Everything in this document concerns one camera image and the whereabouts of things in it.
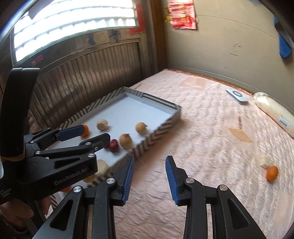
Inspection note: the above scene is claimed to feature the wooden corner post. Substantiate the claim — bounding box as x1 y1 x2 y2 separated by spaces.
140 0 169 80

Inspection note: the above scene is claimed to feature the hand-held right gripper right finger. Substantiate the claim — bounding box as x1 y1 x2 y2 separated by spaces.
165 155 264 239

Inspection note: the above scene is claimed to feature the small red sticker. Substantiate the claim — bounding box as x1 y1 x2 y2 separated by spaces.
31 55 44 66

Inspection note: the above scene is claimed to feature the red jujube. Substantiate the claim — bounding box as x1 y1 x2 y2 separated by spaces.
105 139 119 152

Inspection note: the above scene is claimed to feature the red wall decoration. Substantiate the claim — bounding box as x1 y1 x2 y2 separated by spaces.
164 0 198 30

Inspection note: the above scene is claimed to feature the person's left hand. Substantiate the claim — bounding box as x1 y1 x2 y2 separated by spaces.
0 200 35 239

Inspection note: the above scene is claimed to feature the striped cardboard box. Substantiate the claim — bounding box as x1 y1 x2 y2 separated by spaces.
49 87 182 207

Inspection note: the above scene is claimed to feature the white flat device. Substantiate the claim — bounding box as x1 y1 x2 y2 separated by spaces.
226 88 249 105

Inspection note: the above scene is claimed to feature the beige cake cube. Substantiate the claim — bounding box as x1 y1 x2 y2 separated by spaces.
96 160 109 175

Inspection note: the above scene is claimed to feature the red paper strip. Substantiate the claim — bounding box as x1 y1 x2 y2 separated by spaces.
130 18 145 35

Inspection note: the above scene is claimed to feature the plastic-wrapped white radish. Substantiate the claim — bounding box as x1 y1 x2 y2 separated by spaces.
253 92 294 138

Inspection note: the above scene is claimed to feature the brown longan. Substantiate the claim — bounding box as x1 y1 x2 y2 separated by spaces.
135 122 147 134
119 133 134 149

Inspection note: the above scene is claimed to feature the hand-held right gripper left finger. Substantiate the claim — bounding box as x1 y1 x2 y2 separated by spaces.
32 156 135 239

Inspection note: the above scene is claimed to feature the window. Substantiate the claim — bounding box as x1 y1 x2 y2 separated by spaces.
12 0 139 63

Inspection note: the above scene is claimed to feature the wooden slatted panel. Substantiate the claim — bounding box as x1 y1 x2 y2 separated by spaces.
30 39 148 136

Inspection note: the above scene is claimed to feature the pink quilted blanket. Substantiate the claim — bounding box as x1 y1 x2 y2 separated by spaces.
41 69 294 239

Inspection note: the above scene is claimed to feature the blue cloth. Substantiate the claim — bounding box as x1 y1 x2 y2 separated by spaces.
273 17 293 59

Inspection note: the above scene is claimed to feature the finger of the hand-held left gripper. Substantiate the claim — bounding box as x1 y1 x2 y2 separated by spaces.
24 125 85 150
34 133 111 159

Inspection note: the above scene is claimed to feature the round beige cake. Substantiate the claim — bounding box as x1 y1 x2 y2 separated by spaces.
96 119 110 131

